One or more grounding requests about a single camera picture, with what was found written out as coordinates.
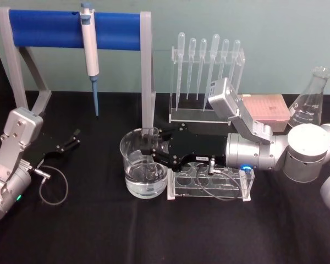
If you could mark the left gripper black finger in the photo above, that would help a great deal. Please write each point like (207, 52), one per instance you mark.
(71, 146)
(71, 137)

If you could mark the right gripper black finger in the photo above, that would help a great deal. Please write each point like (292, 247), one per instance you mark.
(173, 132)
(165, 160)

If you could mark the white and blue micropipette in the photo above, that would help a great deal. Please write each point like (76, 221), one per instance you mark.
(89, 49)

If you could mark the clear glass test tube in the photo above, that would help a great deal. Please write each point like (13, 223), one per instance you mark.
(151, 168)

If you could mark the clear acrylic test tube rack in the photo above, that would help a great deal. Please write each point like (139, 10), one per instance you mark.
(187, 190)

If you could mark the pink pipette tip box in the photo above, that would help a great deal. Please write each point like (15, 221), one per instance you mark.
(266, 109)

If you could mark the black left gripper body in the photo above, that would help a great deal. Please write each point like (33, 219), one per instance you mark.
(50, 149)

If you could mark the glass beaker with water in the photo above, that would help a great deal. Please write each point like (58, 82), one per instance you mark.
(143, 185)

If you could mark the clear plastic transfer pipette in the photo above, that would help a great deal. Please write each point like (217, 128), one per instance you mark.
(215, 45)
(192, 48)
(202, 48)
(224, 49)
(181, 46)
(236, 50)

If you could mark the clear glass conical flask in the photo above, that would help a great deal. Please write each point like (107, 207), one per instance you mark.
(310, 103)

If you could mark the black table cloth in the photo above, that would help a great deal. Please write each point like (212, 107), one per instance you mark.
(154, 236)

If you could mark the grey stand with blue bar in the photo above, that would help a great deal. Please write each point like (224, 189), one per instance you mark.
(44, 30)

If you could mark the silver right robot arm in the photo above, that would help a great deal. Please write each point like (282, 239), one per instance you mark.
(305, 151)

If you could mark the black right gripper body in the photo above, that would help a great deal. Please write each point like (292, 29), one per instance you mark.
(203, 145)

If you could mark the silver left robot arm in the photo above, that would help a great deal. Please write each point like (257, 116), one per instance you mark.
(13, 181)

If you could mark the clear acrylic pipette rack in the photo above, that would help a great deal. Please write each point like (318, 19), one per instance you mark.
(192, 116)

